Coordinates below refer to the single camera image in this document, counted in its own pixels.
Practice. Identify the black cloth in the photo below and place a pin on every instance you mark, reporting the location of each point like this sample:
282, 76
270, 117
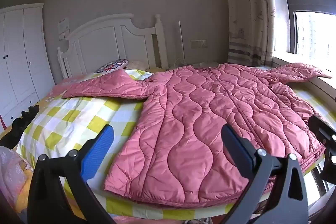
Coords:
21, 121

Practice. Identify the pink quilted jacket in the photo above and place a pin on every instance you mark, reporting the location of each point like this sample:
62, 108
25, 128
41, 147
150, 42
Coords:
189, 121

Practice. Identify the printed beige curtain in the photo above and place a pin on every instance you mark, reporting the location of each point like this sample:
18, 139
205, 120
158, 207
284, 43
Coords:
246, 3

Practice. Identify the white windowsill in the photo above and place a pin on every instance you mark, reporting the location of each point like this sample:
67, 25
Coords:
294, 58

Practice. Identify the beige plush cushion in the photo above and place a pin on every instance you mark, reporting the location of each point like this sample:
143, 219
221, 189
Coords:
136, 65

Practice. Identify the dark framed window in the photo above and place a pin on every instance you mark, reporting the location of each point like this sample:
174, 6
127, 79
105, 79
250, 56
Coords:
312, 29

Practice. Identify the thin white pole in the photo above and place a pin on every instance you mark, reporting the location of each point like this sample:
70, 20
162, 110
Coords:
180, 43

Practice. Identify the wall socket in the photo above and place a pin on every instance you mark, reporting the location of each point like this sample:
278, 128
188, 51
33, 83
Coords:
198, 43

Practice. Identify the white wardrobe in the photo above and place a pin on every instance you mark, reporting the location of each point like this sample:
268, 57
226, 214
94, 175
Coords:
18, 56

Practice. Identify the patterned pillow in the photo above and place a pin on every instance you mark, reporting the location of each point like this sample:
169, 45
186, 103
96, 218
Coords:
111, 66

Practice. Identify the white wall paper note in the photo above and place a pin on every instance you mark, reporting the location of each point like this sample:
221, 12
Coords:
63, 28

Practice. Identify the pink lace cloth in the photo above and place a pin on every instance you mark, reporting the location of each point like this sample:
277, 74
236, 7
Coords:
13, 174

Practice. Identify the white bed headboard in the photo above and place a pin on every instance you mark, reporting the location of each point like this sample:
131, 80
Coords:
105, 40

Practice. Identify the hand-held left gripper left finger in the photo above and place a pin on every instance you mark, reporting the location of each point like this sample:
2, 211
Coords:
97, 153

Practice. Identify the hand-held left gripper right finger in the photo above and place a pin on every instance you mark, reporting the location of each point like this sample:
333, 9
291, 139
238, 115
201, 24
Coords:
237, 146

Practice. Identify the yellow checked bedsheet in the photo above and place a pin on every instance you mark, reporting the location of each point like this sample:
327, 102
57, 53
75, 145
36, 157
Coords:
68, 119

